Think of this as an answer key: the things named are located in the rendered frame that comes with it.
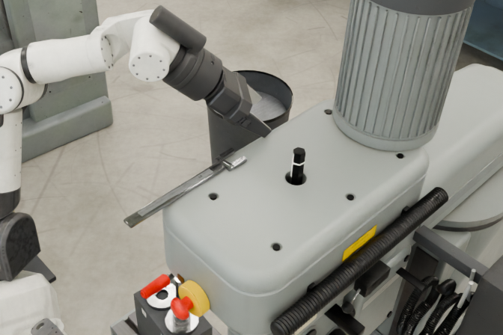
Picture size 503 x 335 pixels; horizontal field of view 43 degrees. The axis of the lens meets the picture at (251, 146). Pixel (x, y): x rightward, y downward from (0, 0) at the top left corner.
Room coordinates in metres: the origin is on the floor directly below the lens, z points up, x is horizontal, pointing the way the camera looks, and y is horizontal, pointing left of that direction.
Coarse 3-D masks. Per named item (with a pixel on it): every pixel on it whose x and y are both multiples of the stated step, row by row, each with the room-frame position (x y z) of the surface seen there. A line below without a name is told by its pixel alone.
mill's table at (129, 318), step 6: (132, 312) 1.16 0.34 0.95; (126, 318) 1.14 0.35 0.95; (132, 318) 1.13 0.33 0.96; (114, 324) 1.12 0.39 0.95; (120, 324) 1.11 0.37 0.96; (126, 324) 1.11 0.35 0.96; (132, 324) 1.13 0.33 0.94; (114, 330) 1.09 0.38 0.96; (120, 330) 1.09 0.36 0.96; (126, 330) 1.09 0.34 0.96; (132, 330) 1.09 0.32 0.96; (216, 330) 1.11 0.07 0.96
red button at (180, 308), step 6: (174, 300) 0.62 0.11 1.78; (180, 300) 0.63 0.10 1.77; (186, 300) 0.62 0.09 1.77; (174, 306) 0.61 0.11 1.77; (180, 306) 0.61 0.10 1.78; (186, 306) 0.62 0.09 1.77; (192, 306) 0.62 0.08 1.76; (174, 312) 0.61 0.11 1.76; (180, 312) 0.60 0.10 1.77; (186, 312) 0.60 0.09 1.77; (180, 318) 0.60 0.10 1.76; (186, 318) 0.60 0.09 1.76
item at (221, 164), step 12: (228, 156) 0.84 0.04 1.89; (216, 168) 0.81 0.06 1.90; (228, 168) 0.81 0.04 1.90; (192, 180) 0.77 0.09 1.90; (204, 180) 0.78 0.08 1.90; (168, 192) 0.74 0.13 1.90; (180, 192) 0.74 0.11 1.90; (156, 204) 0.71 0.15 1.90; (168, 204) 0.72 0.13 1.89; (132, 216) 0.68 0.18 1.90; (144, 216) 0.69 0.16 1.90
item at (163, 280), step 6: (162, 276) 0.72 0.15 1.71; (168, 276) 0.72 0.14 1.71; (156, 282) 0.70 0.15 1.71; (162, 282) 0.70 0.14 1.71; (168, 282) 0.71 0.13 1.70; (144, 288) 0.69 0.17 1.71; (150, 288) 0.69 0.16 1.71; (156, 288) 0.69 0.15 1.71; (162, 288) 0.70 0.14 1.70; (144, 294) 0.68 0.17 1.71; (150, 294) 0.68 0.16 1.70
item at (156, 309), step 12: (168, 288) 1.10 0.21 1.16; (144, 300) 1.07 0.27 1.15; (156, 300) 1.06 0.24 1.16; (168, 300) 1.06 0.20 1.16; (144, 312) 1.04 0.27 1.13; (156, 312) 1.03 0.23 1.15; (168, 312) 1.02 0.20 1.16; (144, 324) 1.04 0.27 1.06; (156, 324) 0.99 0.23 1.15; (168, 324) 0.99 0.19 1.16; (192, 324) 0.99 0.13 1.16; (204, 324) 1.00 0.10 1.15
